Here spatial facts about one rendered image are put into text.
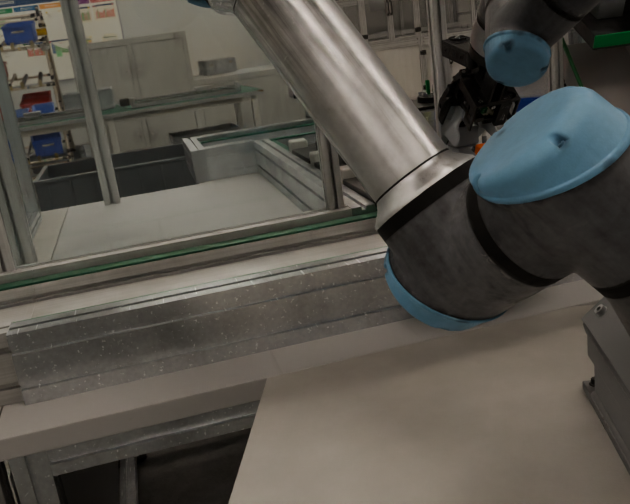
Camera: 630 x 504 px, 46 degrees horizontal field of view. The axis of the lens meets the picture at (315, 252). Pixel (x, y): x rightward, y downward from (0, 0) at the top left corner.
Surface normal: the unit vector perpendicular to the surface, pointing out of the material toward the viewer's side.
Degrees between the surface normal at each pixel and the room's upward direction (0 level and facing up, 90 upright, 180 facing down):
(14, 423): 0
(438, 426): 0
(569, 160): 84
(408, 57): 90
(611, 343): 44
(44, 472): 90
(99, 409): 0
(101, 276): 90
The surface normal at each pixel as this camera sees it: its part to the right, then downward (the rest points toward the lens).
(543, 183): -0.30, 0.49
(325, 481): -0.13, -0.95
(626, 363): -0.78, -0.61
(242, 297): 0.25, 0.25
